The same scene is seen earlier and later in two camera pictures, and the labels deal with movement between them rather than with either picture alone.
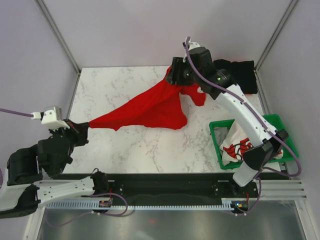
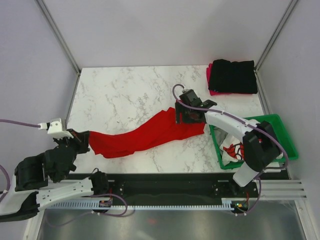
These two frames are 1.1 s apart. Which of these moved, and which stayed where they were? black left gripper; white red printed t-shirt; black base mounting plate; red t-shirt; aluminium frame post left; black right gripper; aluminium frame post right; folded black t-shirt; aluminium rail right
Moved: black left gripper; black right gripper; red t-shirt
Stayed: aluminium rail right; black base mounting plate; aluminium frame post right; aluminium frame post left; white red printed t-shirt; folded black t-shirt
